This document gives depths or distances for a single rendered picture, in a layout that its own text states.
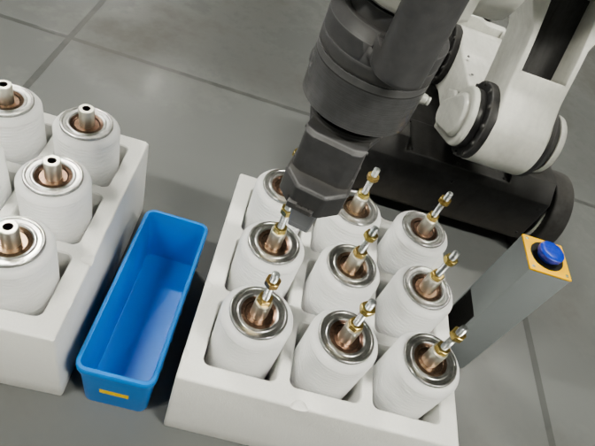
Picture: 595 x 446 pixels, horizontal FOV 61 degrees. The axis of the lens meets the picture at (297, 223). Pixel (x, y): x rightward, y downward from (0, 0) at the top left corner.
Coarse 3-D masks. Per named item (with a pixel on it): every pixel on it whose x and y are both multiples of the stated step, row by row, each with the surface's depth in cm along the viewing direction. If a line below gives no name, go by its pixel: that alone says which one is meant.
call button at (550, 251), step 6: (540, 246) 76; (546, 246) 76; (552, 246) 77; (558, 246) 77; (540, 252) 76; (546, 252) 76; (552, 252) 76; (558, 252) 76; (546, 258) 75; (552, 258) 75; (558, 258) 75; (552, 264) 75; (558, 264) 76
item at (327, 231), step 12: (336, 216) 79; (324, 228) 82; (336, 228) 79; (348, 228) 79; (360, 228) 79; (312, 240) 86; (324, 240) 83; (336, 240) 81; (348, 240) 80; (360, 240) 81
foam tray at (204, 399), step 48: (240, 192) 86; (192, 336) 67; (384, 336) 76; (192, 384) 64; (240, 384) 65; (288, 384) 67; (240, 432) 74; (288, 432) 71; (336, 432) 69; (384, 432) 67; (432, 432) 68
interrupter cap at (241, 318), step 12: (252, 288) 66; (264, 288) 66; (240, 300) 64; (252, 300) 65; (276, 300) 66; (240, 312) 63; (276, 312) 64; (240, 324) 62; (252, 324) 62; (264, 324) 63; (276, 324) 63; (252, 336) 61; (264, 336) 62
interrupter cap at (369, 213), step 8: (352, 192) 83; (368, 200) 83; (344, 208) 80; (368, 208) 82; (376, 208) 82; (344, 216) 79; (352, 216) 80; (360, 216) 80; (368, 216) 81; (376, 216) 81; (352, 224) 79; (360, 224) 79; (368, 224) 80
